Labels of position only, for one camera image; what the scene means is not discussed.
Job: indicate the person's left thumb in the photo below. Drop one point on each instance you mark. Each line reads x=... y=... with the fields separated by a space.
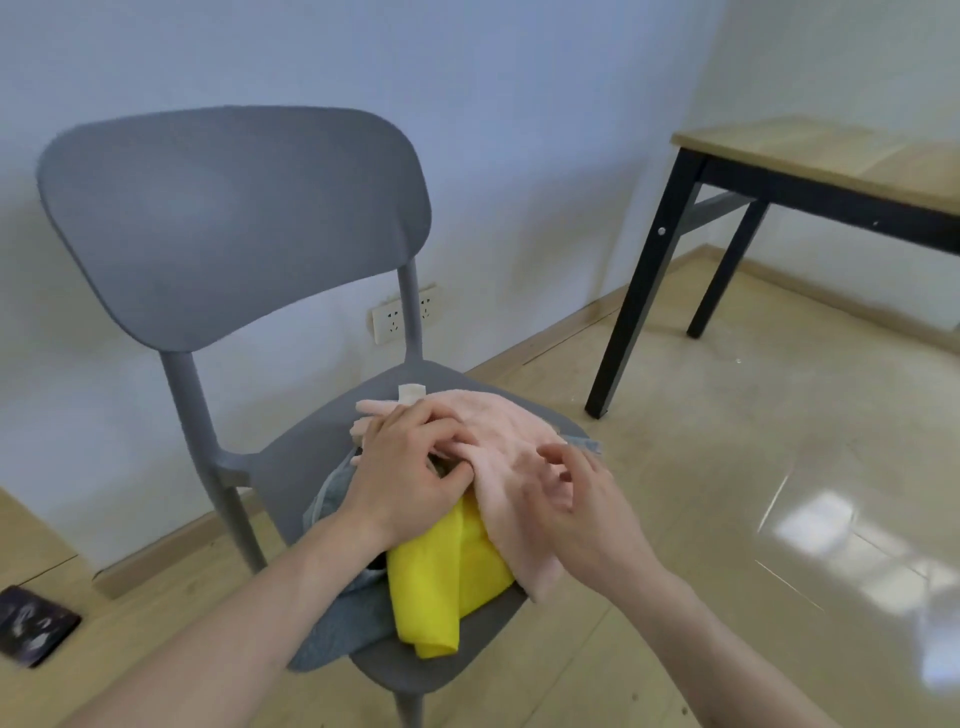
x=456 y=480

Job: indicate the person's right hand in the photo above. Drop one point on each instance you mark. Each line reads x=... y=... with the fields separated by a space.
x=592 y=525

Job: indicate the yellow cloth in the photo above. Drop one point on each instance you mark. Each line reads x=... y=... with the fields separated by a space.
x=442 y=577

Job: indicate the person's left forearm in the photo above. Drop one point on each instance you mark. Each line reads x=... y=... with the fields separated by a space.
x=247 y=630

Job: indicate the pink towel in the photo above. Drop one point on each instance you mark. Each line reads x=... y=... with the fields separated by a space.
x=499 y=439

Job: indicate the wooden table with black legs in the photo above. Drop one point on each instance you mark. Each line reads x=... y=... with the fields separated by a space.
x=817 y=161

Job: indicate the person's right fingers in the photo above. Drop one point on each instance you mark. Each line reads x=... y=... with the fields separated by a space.
x=551 y=480

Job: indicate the dark flat object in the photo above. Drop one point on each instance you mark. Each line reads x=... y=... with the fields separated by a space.
x=34 y=626

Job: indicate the grey plastic chair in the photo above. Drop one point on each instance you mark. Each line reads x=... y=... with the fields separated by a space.
x=225 y=225

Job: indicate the person's right forearm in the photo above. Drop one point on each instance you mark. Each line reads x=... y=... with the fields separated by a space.
x=712 y=660

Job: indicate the person's left hand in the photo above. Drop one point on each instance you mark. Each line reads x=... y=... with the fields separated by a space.
x=397 y=480

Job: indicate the grey-blue towel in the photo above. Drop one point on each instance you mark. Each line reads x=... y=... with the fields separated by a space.
x=330 y=626

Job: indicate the white wall socket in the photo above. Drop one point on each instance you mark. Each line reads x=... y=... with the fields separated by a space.
x=388 y=321

